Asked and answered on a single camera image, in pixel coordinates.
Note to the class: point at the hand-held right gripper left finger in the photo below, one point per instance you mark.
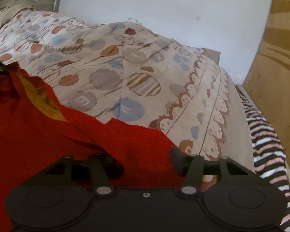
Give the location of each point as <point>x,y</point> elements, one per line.
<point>99,164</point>

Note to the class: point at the dotted patterned duvet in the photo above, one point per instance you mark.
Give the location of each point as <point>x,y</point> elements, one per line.
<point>135,65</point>

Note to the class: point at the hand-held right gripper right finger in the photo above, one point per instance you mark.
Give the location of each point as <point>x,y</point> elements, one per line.
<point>177,160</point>

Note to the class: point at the plywood board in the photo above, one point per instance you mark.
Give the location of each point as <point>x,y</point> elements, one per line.
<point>282,77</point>

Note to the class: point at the red sweater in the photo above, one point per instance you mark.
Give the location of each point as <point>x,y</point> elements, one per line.
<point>26,137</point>

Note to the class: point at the grey pillow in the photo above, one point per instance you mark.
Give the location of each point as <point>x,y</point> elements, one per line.
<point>212,54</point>

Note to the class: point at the black white striped bed sheet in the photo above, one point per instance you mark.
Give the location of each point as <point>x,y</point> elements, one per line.
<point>268,149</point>

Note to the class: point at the beige patterned pillow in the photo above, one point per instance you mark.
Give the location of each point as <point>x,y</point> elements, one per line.
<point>7,17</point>

